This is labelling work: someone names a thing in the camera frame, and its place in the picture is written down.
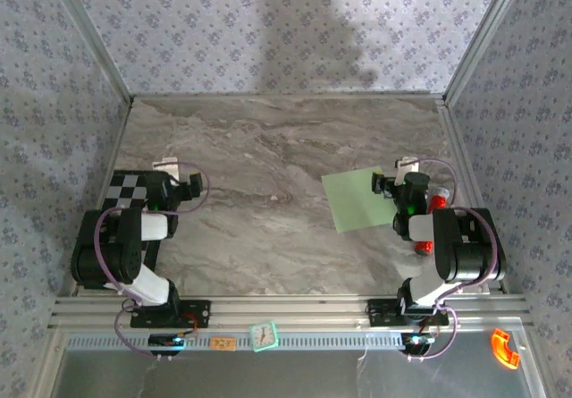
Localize light green paper sheet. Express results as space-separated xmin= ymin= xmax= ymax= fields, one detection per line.
xmin=320 ymin=166 xmax=399 ymax=234

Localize red glitter tube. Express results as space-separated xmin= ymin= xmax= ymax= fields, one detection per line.
xmin=413 ymin=186 xmax=452 ymax=256

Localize black and grey checkerboard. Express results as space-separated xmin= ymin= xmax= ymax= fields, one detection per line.
xmin=101 ymin=169 xmax=164 ymax=283

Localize small black controller board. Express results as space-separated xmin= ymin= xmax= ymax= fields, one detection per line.
xmin=147 ymin=333 xmax=187 ymax=357
xmin=400 ymin=332 xmax=437 ymax=357

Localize orange curved plastic piece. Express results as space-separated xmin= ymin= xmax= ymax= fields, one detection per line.
xmin=490 ymin=328 xmax=522 ymax=370

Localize mint green small clock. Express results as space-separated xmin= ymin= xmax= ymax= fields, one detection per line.
xmin=248 ymin=320 xmax=281 ymax=353

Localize shiny metal panel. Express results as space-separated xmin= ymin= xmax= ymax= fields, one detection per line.
xmin=55 ymin=348 xmax=535 ymax=398

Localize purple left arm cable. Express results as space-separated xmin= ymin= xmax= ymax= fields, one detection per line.
xmin=93 ymin=160 xmax=211 ymax=362

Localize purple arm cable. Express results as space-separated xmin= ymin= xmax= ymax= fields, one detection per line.
xmin=401 ymin=157 xmax=501 ymax=362
xmin=93 ymin=160 xmax=211 ymax=362

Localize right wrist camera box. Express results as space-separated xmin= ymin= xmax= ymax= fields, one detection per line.
xmin=393 ymin=156 xmax=431 ymax=197

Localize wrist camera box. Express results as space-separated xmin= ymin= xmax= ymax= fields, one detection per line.
xmin=393 ymin=156 xmax=431 ymax=197
xmin=150 ymin=157 xmax=181 ymax=196

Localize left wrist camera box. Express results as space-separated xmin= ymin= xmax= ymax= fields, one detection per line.
xmin=150 ymin=157 xmax=181 ymax=196

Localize aluminium side rail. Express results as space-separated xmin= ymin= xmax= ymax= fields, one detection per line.
xmin=436 ymin=96 xmax=511 ymax=295
xmin=66 ymin=97 xmax=135 ymax=299

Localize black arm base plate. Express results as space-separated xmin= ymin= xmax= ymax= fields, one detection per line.
xmin=366 ymin=298 xmax=450 ymax=327
xmin=129 ymin=299 xmax=212 ymax=329

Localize thin aluminium rear rail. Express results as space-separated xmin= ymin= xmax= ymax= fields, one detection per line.
xmin=131 ymin=92 xmax=448 ymax=101

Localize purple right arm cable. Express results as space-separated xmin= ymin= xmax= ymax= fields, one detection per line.
xmin=401 ymin=157 xmax=501 ymax=362

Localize long aluminium frame rail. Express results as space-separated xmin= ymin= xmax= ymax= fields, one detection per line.
xmin=47 ymin=293 xmax=534 ymax=330

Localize grey slotted cable duct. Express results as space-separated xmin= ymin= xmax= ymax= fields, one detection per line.
xmin=65 ymin=331 xmax=406 ymax=351

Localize aluminium frame post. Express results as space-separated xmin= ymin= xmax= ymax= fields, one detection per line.
xmin=44 ymin=0 xmax=135 ymax=104
xmin=444 ymin=0 xmax=532 ymax=104

